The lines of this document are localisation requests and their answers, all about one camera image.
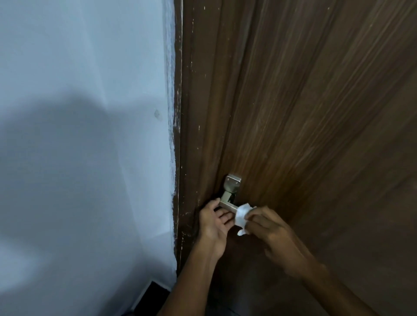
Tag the person's left hand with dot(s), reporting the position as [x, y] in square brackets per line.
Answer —
[211, 231]

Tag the person's right hand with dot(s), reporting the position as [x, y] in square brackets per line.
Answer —
[282, 242]

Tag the person's left thumb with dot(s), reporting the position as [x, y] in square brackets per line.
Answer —
[210, 205]

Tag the person's left middle finger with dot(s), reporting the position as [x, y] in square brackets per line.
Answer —
[227, 218]

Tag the person's right thumb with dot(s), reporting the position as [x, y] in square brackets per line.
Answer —
[256, 229]

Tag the white tissue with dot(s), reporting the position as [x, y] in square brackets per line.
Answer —
[241, 216]

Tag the person's left forearm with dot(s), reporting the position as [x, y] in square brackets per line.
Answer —
[192, 286]

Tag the person's right forearm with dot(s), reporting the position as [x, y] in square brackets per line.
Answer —
[338, 293]

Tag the dark skirting board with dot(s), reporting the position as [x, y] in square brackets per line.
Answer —
[153, 301]

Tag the brown wooden door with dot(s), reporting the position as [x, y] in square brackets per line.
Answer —
[312, 107]

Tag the brown wooden door frame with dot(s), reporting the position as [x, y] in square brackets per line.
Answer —
[195, 97]

